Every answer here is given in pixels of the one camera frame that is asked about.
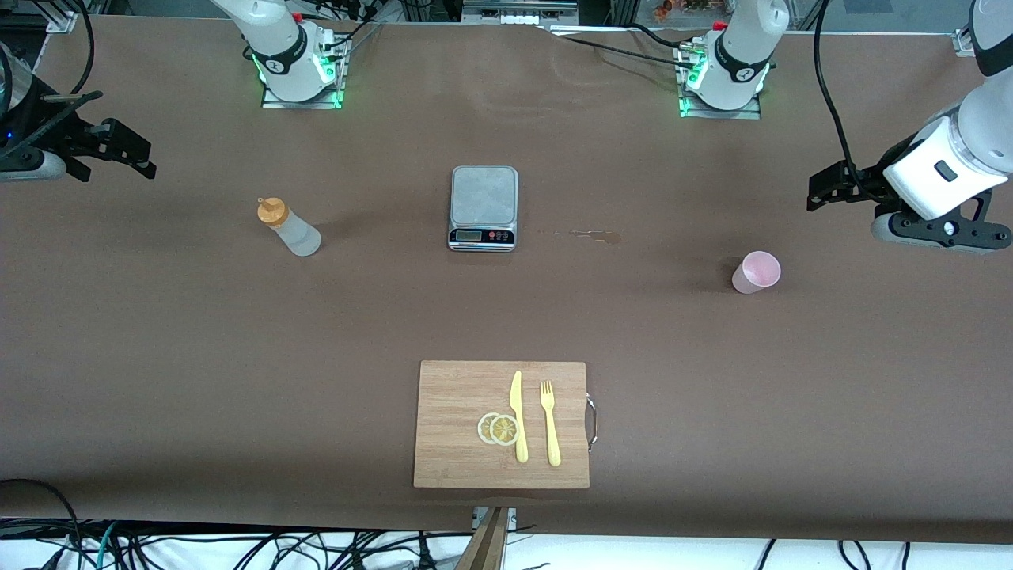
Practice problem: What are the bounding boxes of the pink plastic cup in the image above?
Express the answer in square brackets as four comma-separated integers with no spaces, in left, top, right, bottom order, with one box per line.
[731,251,782,295]

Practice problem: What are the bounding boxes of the sauce bottle with orange cap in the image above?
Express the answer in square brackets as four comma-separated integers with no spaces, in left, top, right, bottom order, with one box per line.
[257,197,322,257]

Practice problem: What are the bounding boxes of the silver digital kitchen scale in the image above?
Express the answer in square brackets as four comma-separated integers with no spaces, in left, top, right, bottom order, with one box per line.
[448,165,519,253]

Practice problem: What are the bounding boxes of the white power strip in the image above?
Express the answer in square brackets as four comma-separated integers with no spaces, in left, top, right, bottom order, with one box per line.
[463,0,579,26]

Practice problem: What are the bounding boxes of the yellow plastic fork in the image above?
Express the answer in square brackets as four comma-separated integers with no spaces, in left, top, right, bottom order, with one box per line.
[540,381,562,467]

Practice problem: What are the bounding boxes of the yellow plastic knife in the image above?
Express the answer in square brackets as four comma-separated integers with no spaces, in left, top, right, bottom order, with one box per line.
[510,370,529,464]

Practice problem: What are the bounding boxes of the wooden cutting board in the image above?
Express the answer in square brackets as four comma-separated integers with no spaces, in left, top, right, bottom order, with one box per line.
[413,360,591,490]

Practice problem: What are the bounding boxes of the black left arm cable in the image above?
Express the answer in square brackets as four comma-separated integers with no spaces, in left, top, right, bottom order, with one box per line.
[814,0,868,188]

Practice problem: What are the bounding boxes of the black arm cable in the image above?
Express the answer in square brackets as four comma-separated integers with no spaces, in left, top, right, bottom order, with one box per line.
[47,0,97,100]
[814,0,868,188]

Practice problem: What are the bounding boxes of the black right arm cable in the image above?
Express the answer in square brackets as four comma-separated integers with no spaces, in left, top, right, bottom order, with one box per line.
[47,0,97,100]

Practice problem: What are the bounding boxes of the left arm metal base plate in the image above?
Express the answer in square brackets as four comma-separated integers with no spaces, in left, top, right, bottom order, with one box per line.
[677,40,762,120]

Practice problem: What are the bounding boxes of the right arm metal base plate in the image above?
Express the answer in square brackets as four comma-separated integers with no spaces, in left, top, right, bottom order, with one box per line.
[261,32,344,110]

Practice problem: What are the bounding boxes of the black cable across table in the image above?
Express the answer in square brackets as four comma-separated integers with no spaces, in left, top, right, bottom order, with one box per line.
[546,22,697,70]

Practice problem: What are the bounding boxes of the thick black looped cable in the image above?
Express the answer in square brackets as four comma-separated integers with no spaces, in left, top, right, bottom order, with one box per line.
[0,478,80,570]

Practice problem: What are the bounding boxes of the teal cable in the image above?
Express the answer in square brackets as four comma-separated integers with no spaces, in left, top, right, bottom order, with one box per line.
[93,521,120,570]

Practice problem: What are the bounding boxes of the wooden post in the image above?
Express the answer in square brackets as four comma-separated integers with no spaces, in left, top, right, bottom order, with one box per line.
[455,507,507,570]

